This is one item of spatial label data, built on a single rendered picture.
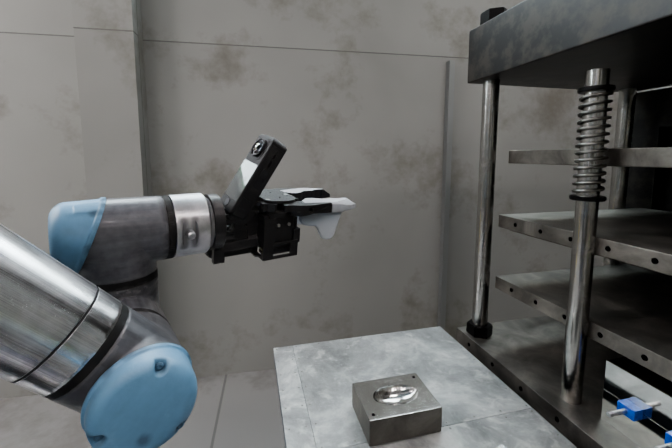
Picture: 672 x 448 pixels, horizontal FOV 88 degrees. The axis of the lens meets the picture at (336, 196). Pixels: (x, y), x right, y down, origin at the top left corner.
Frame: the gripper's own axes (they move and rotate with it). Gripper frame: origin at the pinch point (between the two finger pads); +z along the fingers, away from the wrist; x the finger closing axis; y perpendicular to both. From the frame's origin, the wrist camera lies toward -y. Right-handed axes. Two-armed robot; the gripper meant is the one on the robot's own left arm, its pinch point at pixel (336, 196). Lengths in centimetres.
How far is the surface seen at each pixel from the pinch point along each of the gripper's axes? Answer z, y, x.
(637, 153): 85, -9, 16
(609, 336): 82, 40, 21
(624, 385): 79, 50, 27
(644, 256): 80, 15, 24
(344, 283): 117, 105, -135
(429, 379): 54, 68, -14
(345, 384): 31, 70, -28
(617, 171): 157, 1, -6
